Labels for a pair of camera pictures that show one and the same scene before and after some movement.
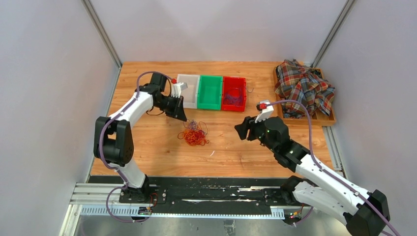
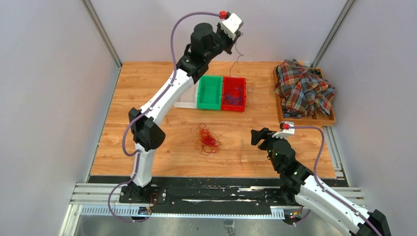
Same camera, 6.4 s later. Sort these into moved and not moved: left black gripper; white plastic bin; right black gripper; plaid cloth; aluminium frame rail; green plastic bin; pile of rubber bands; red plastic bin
Moved: pile of rubber bands; right black gripper; left black gripper
Not moved: green plastic bin; red plastic bin; white plastic bin; aluminium frame rail; plaid cloth
